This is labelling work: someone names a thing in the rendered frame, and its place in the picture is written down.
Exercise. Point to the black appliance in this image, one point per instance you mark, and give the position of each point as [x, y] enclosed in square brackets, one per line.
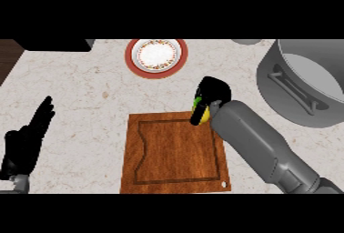
[54, 45]

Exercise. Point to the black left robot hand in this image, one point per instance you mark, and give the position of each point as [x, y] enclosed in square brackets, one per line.
[27, 142]

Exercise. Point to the red-rimmed floral plate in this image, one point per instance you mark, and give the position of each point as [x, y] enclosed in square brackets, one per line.
[157, 57]

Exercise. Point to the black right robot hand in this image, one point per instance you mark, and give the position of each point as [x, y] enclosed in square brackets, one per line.
[215, 89]

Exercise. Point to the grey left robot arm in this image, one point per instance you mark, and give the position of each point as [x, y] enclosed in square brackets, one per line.
[19, 184]

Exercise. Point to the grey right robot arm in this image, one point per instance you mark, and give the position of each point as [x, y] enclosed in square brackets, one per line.
[256, 139]

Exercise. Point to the grey round object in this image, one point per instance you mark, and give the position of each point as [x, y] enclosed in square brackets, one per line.
[247, 42]

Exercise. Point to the grey metal pot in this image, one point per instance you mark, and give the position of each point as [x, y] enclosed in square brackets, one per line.
[302, 82]

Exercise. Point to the brown wooden cutting board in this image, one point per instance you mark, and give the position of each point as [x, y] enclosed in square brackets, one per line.
[176, 153]

